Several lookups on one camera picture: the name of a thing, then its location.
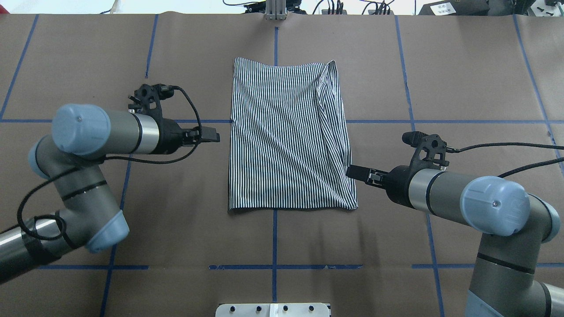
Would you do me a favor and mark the navy white striped polo shirt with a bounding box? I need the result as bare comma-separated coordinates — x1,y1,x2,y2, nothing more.
228,57,358,210

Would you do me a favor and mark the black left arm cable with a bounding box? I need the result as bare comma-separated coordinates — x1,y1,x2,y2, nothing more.
17,86,203,240

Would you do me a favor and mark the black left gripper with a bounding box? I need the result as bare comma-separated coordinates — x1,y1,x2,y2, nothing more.
128,84,220,155

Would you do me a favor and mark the aluminium frame post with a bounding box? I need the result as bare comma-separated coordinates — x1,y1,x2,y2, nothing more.
264,0,287,21

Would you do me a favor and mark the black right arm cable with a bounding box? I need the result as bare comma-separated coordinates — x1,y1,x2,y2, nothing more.
445,142,564,179

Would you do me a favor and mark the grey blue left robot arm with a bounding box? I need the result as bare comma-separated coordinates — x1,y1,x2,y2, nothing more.
0,84,220,283

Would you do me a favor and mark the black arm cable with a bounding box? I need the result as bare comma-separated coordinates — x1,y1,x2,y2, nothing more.
17,86,203,240
445,142,564,179

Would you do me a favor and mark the black box with label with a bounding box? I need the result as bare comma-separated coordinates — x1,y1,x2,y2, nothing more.
417,0,490,16

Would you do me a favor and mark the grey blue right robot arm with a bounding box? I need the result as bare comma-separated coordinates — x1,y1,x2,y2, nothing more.
346,132,564,317

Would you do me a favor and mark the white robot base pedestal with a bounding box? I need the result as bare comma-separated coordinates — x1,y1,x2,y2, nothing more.
215,302,332,317

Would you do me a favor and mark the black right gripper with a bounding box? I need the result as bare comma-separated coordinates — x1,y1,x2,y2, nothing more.
346,132,449,207

